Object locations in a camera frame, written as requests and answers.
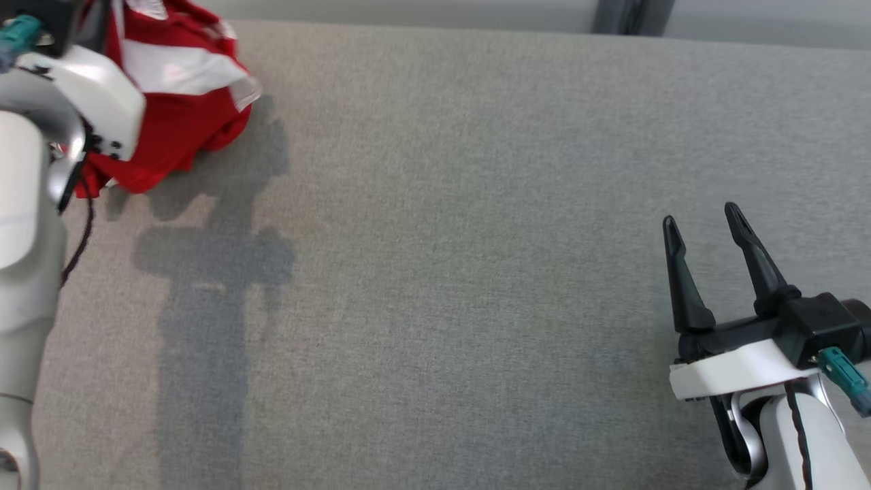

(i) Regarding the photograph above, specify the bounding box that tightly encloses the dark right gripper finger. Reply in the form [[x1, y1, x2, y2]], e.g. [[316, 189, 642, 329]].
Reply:
[[723, 201, 802, 316], [662, 215, 717, 335]]

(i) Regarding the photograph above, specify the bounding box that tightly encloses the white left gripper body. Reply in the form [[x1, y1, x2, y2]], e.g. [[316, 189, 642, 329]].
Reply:
[[14, 44, 147, 162]]

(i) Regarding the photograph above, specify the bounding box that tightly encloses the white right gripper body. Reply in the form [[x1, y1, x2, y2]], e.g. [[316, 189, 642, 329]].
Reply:
[[669, 310, 824, 404]]

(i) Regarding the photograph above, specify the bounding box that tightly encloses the red and white T-shirt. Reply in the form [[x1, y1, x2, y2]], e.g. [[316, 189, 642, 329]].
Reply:
[[80, 0, 263, 116]]

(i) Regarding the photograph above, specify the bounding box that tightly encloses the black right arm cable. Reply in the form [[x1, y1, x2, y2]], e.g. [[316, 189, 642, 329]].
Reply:
[[783, 382, 815, 490]]

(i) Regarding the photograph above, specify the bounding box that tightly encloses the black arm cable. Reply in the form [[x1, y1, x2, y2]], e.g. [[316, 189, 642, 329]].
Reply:
[[60, 122, 96, 287], [783, 382, 815, 490]]

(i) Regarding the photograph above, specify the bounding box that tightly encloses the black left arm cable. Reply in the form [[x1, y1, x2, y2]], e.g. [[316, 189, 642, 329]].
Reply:
[[60, 122, 96, 287]]

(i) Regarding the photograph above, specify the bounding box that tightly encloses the grey metal post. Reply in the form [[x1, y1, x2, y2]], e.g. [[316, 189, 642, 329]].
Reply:
[[591, 0, 678, 36]]

